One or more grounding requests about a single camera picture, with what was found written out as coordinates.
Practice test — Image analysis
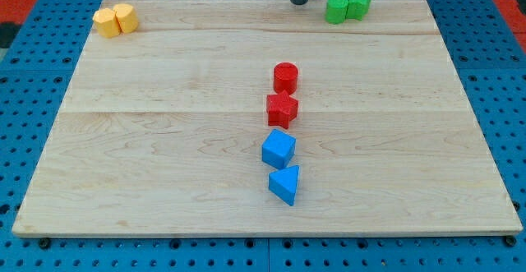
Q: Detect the green star block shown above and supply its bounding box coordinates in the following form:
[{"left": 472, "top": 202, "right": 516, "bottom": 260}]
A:
[{"left": 346, "top": 0, "right": 371, "bottom": 21}]

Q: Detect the yellow heptagon block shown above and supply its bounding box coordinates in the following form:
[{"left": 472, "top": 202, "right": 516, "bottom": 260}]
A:
[{"left": 92, "top": 8, "right": 121, "bottom": 38}]

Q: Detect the red star block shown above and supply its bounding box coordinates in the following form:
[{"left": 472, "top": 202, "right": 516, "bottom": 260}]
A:
[{"left": 266, "top": 91, "right": 299, "bottom": 129}]

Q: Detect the light wooden board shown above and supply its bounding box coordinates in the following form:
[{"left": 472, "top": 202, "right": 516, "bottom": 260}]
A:
[{"left": 12, "top": 0, "right": 523, "bottom": 238}]

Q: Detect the red cylinder block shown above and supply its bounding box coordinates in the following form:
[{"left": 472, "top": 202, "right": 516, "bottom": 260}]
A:
[{"left": 273, "top": 62, "right": 299, "bottom": 95}]

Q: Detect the blue cube block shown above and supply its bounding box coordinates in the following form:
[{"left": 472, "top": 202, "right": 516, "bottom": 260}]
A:
[{"left": 261, "top": 129, "right": 296, "bottom": 169}]

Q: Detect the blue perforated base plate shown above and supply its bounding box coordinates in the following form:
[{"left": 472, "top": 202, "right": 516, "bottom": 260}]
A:
[{"left": 1, "top": 0, "right": 525, "bottom": 271}]

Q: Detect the green cylinder block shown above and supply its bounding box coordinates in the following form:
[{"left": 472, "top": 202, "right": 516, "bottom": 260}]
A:
[{"left": 325, "top": 0, "right": 348, "bottom": 24}]

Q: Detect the blue triangle block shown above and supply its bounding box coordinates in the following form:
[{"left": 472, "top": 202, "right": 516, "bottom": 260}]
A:
[{"left": 268, "top": 165, "right": 300, "bottom": 206}]

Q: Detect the yellow hexagon block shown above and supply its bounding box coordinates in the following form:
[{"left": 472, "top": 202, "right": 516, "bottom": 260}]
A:
[{"left": 113, "top": 3, "right": 139, "bottom": 34}]

